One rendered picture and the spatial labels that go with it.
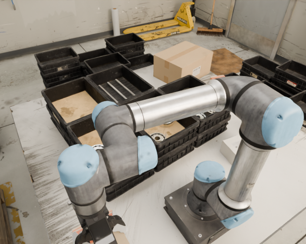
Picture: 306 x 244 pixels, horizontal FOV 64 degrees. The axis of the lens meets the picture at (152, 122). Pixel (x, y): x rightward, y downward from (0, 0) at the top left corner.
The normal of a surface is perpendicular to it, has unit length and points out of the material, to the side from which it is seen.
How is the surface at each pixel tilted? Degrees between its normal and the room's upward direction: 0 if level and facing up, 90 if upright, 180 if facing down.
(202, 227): 2
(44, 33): 90
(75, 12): 90
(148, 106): 23
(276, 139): 81
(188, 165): 0
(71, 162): 1
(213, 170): 9
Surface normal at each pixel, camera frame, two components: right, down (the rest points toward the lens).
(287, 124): 0.43, 0.47
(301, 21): -0.85, 0.34
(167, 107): 0.31, -0.13
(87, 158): 0.00, -0.75
